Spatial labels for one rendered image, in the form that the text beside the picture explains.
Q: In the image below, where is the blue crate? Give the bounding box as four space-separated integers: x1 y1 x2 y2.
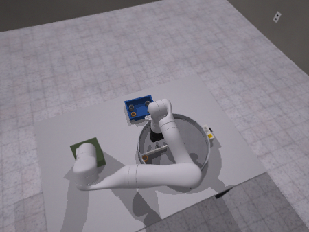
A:
125 95 153 123

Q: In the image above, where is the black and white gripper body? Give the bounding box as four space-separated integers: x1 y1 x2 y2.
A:
145 115 164 142

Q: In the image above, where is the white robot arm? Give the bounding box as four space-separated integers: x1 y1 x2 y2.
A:
73 99 203 191

